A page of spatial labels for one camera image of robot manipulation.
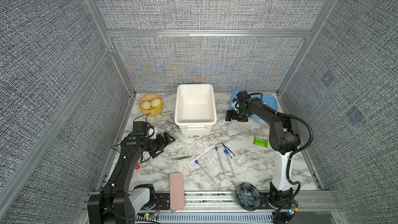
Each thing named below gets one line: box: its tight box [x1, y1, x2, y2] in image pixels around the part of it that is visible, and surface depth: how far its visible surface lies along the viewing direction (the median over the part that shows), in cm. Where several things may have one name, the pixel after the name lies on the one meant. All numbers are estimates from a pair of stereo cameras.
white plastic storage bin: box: [174, 83, 218, 136], surface depth 102 cm
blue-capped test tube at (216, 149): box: [214, 146, 225, 173], surface depth 90 cm
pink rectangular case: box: [168, 172, 185, 210], surface depth 76 cm
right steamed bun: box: [150, 98, 162, 108], surface depth 108 cm
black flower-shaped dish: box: [235, 182, 261, 212], surface depth 75 cm
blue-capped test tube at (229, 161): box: [223, 149, 235, 175], surface depth 87 cm
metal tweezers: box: [171, 155, 192, 161], surface depth 89 cm
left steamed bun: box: [139, 100, 152, 110], surface depth 108 cm
